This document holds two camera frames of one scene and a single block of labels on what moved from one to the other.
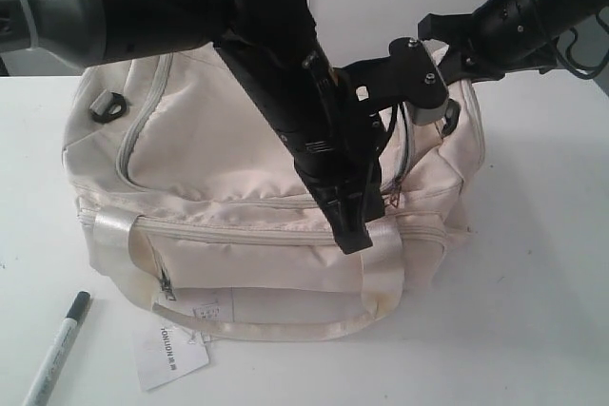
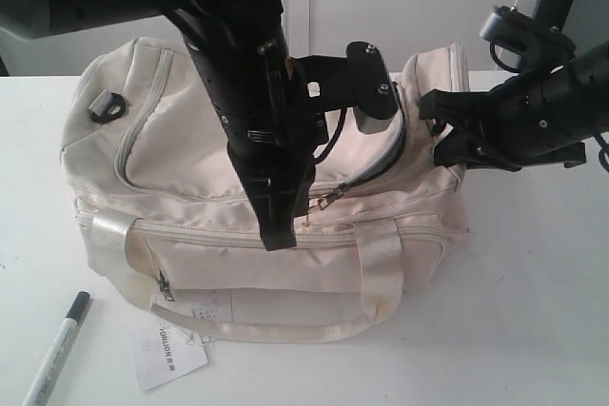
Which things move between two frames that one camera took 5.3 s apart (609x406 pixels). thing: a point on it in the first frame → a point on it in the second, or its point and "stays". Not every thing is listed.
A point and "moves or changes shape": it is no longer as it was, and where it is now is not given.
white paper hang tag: x=167 y=353 stays
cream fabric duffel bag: x=194 y=217 moves or changes shape
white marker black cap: x=44 y=383 stays
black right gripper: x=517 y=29 → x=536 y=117
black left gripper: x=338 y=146 → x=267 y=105
